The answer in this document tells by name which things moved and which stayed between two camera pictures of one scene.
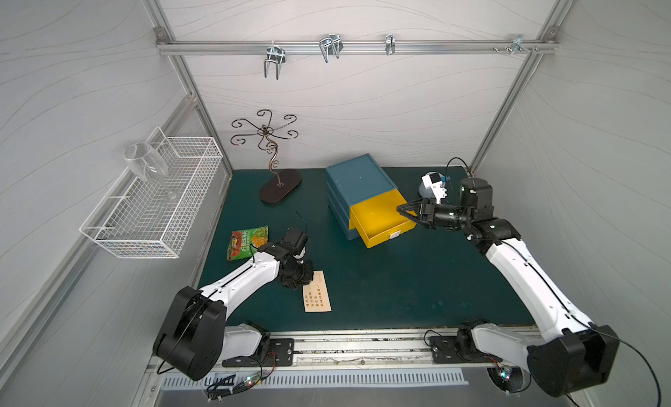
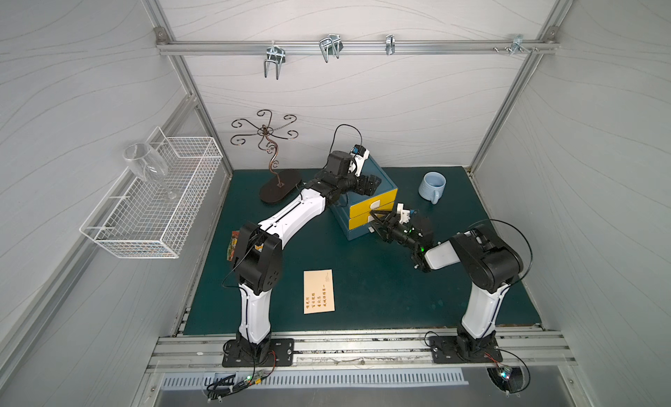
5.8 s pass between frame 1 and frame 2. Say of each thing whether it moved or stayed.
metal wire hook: stayed
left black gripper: moved
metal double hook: stayed
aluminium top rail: stayed
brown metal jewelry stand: stayed
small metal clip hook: stayed
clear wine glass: stayed
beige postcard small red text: moved
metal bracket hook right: stayed
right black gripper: moved
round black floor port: stayed
